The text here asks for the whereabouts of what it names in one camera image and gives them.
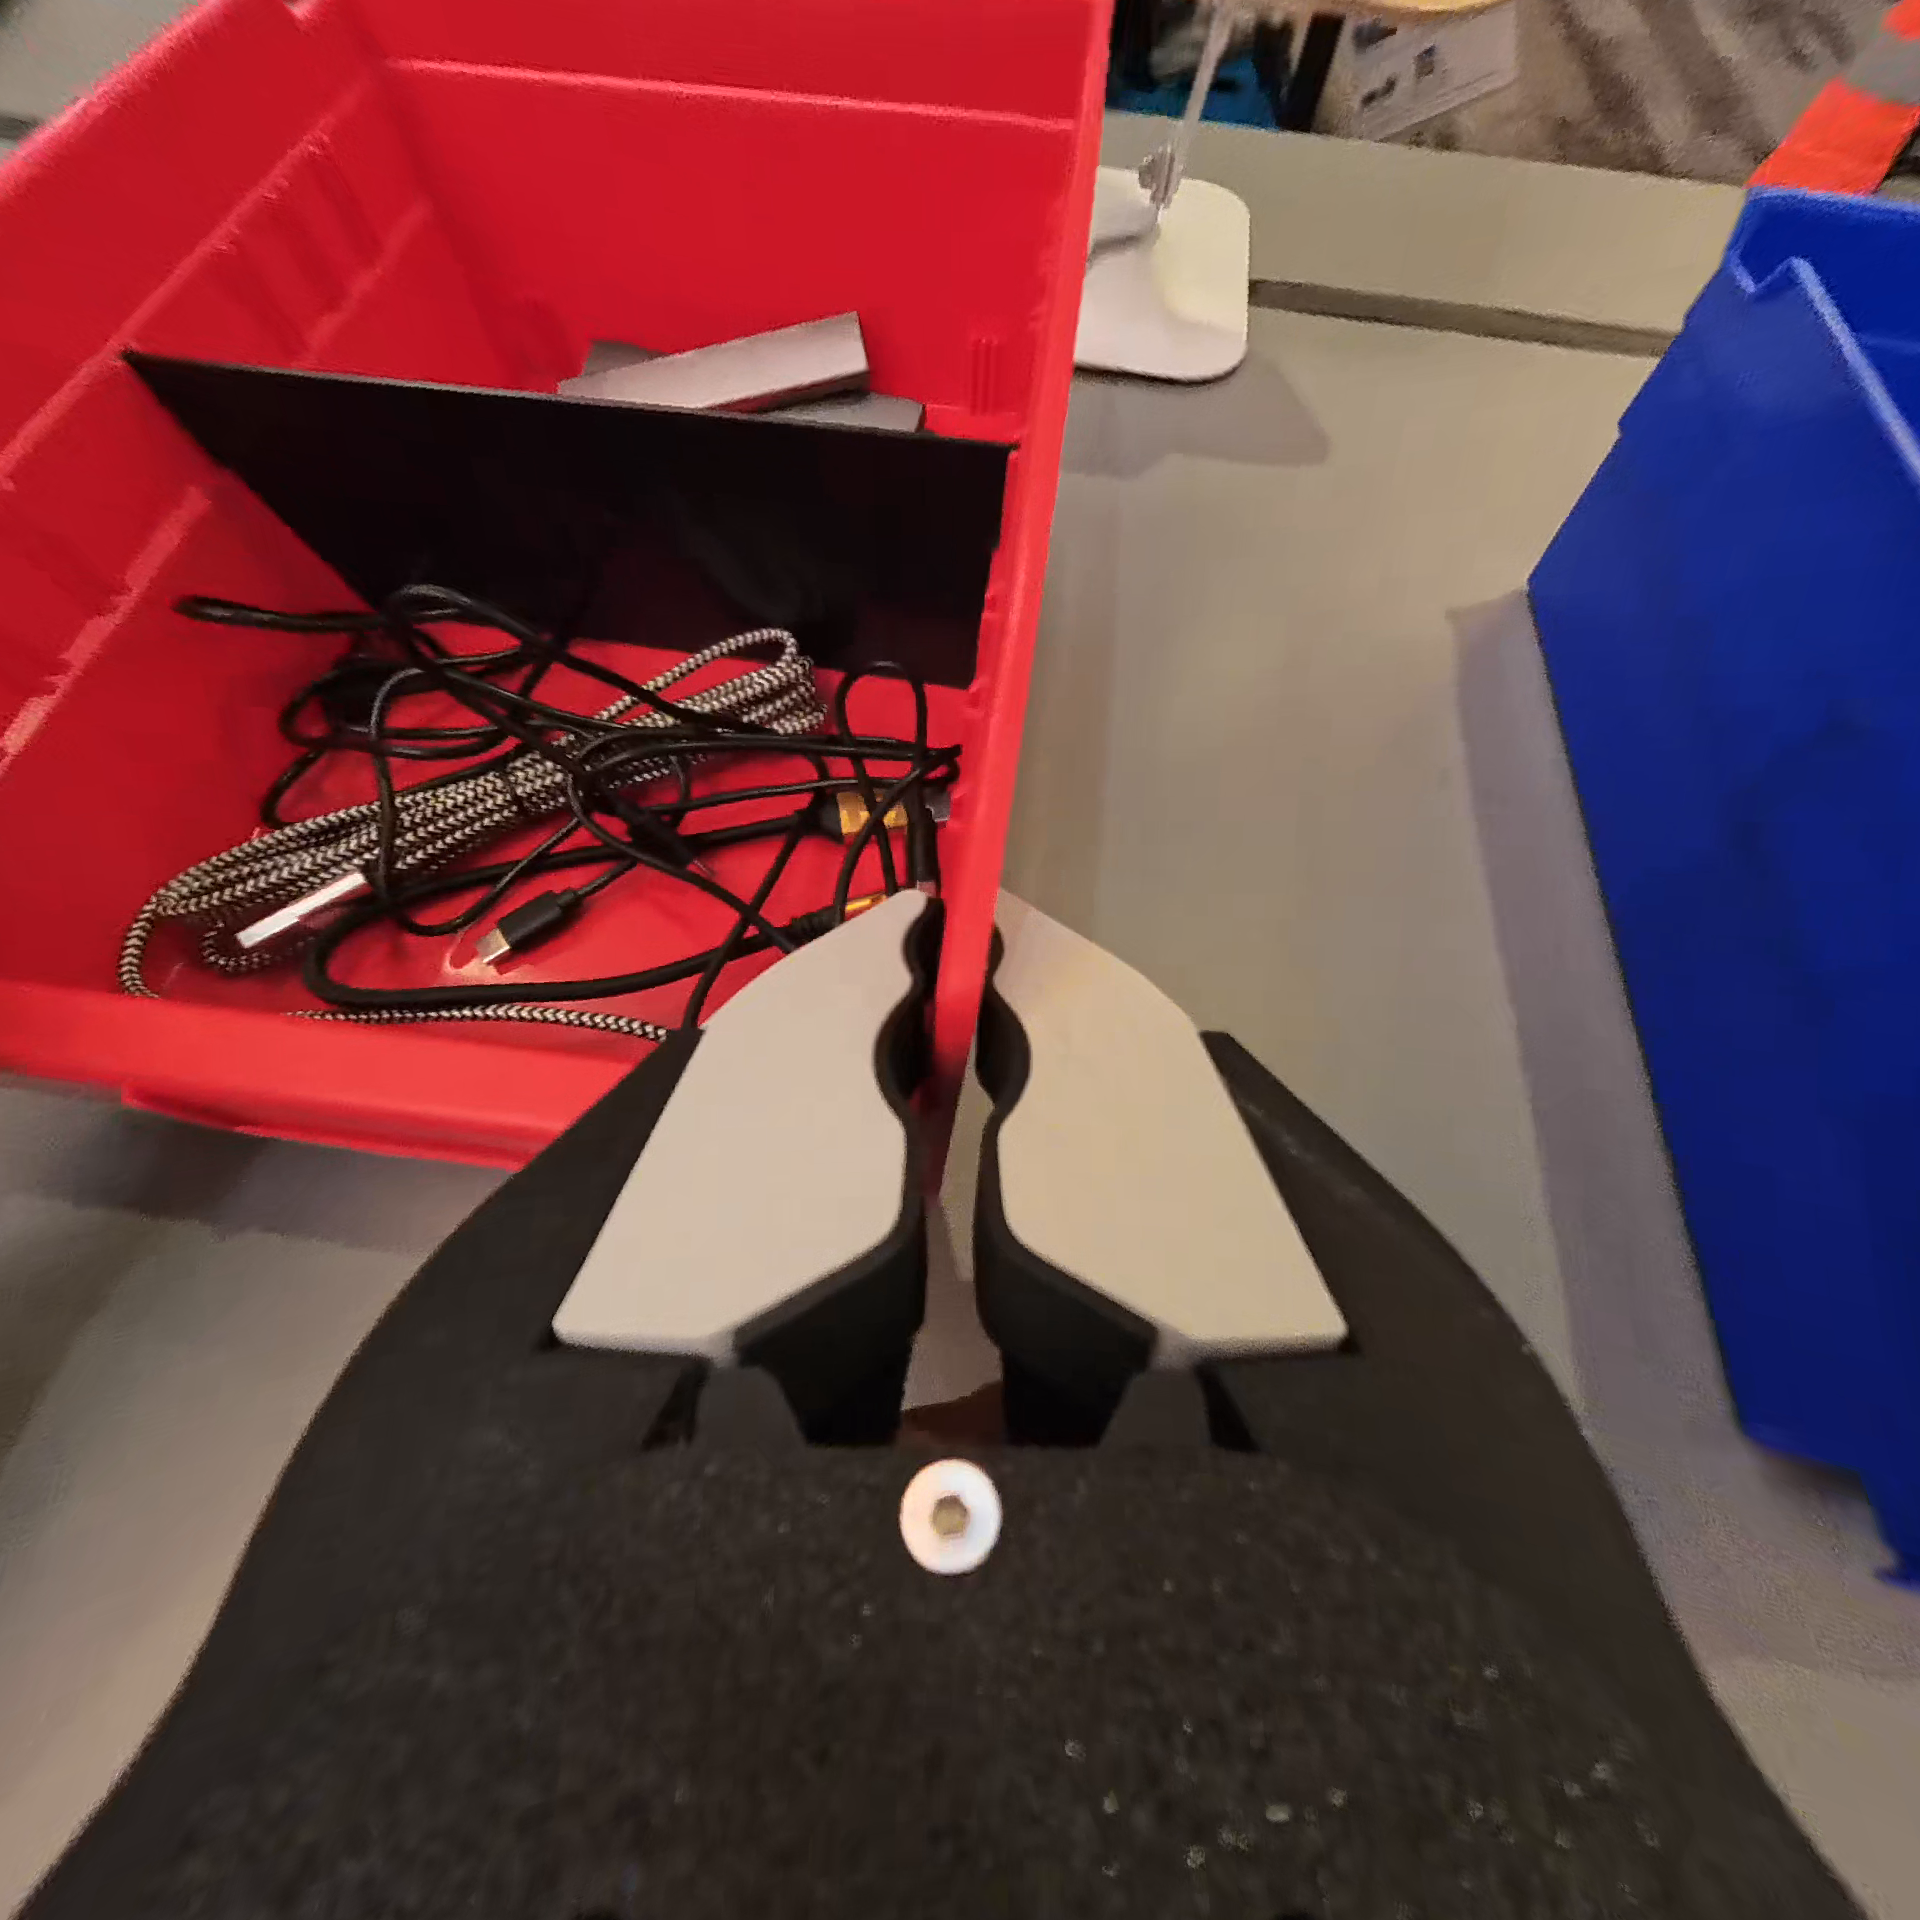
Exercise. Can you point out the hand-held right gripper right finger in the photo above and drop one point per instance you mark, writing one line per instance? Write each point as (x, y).
(1158, 1170)

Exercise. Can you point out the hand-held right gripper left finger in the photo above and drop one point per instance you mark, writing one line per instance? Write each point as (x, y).
(753, 1170)

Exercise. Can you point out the blue storage bin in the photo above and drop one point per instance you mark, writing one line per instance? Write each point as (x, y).
(1773, 901)

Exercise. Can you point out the red storage bin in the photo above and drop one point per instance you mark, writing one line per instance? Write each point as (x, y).
(602, 196)

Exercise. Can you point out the grey desk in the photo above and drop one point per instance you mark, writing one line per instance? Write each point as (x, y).
(1351, 750)

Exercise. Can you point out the white folding stand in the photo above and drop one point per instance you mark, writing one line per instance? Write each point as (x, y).
(1173, 286)

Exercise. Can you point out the white printed sheet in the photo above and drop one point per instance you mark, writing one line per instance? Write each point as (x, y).
(1427, 75)

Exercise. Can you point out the orange traffic cone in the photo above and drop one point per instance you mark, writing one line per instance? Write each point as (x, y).
(1839, 137)

